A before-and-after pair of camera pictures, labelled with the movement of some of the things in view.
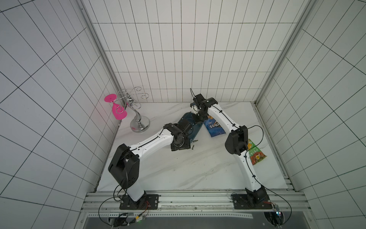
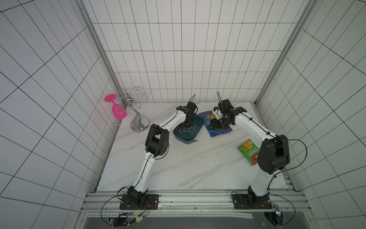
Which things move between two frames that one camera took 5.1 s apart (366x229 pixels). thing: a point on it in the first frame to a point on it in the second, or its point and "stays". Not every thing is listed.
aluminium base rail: (281, 204) stays
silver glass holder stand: (140, 123) stays
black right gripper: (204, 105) to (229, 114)
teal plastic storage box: (190, 127) stays
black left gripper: (186, 145) to (191, 123)
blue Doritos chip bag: (213, 127) stays
